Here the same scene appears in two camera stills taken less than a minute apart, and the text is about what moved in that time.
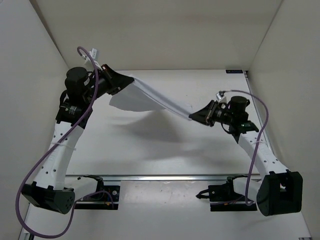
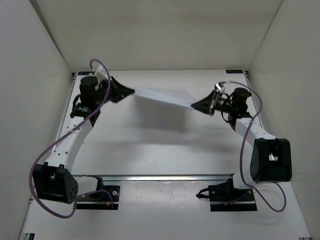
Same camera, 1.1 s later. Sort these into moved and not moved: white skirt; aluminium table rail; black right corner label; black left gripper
Moved: white skirt; black left gripper
Not moved: black right corner label; aluminium table rail
